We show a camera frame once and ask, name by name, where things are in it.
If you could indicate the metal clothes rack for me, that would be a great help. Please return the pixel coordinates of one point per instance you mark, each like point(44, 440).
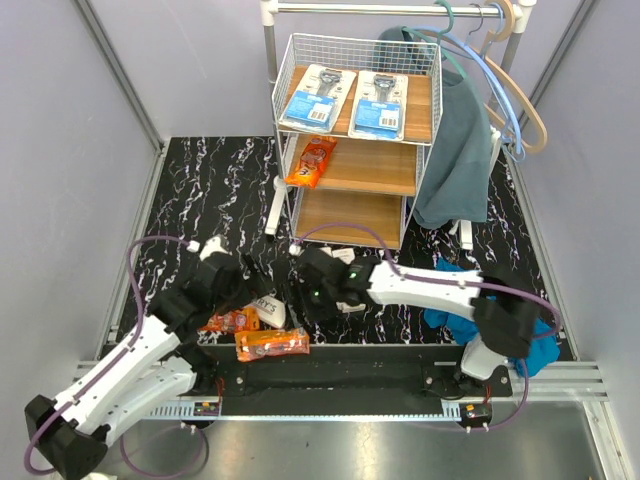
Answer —
point(372, 134)

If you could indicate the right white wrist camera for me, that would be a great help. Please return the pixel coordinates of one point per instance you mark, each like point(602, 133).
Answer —
point(296, 249)

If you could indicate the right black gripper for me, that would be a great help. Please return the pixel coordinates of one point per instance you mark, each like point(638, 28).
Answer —
point(295, 290)

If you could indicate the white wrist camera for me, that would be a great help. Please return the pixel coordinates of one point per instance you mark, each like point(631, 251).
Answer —
point(215, 244)
point(296, 249)

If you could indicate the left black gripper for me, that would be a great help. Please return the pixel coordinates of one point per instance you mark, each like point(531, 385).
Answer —
point(257, 286)

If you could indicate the orange razor bag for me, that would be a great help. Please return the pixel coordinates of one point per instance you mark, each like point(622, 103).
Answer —
point(235, 321)
point(312, 162)
point(255, 345)

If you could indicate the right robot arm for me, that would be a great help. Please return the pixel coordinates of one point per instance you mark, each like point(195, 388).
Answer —
point(504, 316)

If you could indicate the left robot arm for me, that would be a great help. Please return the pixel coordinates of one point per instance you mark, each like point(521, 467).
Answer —
point(157, 361)

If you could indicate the blue razor blister pack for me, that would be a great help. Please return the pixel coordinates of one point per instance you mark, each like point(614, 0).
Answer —
point(379, 107)

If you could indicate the white wire shelf cart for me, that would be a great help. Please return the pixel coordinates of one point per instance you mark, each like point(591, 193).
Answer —
point(362, 197)

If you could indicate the beige wooden hanger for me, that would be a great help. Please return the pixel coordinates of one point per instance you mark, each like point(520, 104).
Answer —
point(514, 20)

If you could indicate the light blue hanger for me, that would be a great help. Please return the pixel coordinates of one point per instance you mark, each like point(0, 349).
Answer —
point(511, 131)

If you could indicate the white H logo box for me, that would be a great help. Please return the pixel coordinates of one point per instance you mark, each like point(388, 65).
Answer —
point(347, 255)

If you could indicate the orange razor bag front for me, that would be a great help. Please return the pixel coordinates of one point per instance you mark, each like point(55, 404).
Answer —
point(255, 345)

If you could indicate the blue crumpled cloth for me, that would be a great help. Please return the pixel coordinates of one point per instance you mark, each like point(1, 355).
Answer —
point(465, 320)

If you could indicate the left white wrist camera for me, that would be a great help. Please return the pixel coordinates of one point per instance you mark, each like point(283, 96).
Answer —
point(215, 244)

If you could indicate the white towel on rack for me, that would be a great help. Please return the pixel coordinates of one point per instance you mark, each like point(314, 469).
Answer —
point(496, 144)

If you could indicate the grey-green hanging shirt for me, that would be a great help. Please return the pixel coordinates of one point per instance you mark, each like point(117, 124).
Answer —
point(455, 184)

